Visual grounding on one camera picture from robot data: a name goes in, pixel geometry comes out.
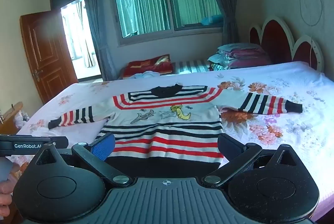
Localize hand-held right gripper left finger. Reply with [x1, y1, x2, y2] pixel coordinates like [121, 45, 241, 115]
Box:
[35, 132, 131, 186]

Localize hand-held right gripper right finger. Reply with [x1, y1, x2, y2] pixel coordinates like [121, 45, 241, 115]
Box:
[204, 133, 298, 186]

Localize striped knit sweater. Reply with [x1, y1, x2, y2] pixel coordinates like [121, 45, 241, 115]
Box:
[48, 84, 303, 177]

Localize person's left hand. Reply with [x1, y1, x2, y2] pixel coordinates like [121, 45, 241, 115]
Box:
[0, 161, 21, 215]

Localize wooden side cabinet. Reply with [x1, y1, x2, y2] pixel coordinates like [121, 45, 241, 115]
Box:
[0, 102, 24, 134]

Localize floral bed sheet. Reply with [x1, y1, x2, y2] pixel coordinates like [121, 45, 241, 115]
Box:
[5, 61, 334, 204]

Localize light blue cloth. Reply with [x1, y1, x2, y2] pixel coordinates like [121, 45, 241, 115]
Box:
[129, 70, 161, 79]

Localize grey striped pillow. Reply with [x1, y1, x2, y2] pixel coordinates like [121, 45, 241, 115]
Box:
[172, 59, 212, 74]

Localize brown wooden door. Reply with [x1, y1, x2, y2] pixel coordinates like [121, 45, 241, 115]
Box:
[19, 10, 79, 105]

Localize stack of folded quilts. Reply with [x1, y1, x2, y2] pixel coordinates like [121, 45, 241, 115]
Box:
[207, 42, 273, 71]

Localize red patterned pillow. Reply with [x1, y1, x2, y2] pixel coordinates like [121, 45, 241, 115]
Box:
[122, 54, 175, 79]

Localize red and white headboard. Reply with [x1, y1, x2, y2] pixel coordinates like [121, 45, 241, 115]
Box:
[248, 14, 325, 71]

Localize teal cloth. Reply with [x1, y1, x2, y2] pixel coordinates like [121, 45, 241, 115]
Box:
[200, 14, 224, 26]

